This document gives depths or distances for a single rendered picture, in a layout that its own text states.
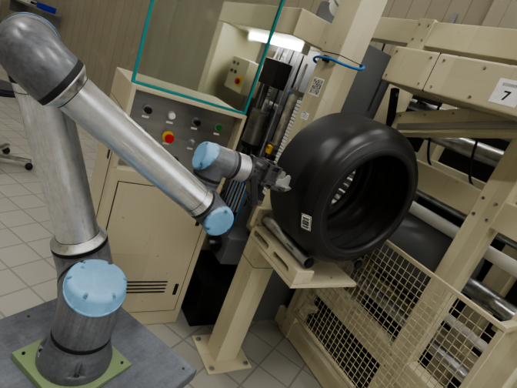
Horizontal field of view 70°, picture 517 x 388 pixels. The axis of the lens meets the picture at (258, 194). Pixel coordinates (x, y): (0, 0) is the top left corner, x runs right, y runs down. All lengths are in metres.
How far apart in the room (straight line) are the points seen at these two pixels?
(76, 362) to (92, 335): 0.09
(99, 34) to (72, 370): 7.15
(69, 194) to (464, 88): 1.33
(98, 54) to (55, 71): 7.07
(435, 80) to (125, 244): 1.53
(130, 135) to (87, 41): 7.31
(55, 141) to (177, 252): 1.17
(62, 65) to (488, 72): 1.29
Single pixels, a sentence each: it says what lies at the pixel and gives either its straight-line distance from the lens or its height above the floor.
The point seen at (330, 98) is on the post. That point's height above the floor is 1.49.
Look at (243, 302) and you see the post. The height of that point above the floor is 0.41.
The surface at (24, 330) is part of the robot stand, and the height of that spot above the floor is 0.60.
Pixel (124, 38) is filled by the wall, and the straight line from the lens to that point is 7.41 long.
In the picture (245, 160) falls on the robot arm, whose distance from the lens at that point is 1.15.
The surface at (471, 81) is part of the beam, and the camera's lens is 1.55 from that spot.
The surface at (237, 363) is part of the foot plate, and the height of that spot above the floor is 0.01.
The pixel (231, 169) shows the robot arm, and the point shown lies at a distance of 1.12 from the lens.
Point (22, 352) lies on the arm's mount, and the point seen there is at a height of 0.62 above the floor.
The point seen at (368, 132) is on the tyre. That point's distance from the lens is 1.34.
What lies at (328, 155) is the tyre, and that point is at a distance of 1.27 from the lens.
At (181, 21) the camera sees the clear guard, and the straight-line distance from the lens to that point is 1.67.
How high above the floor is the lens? 1.49
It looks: 18 degrees down
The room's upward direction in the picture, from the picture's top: 21 degrees clockwise
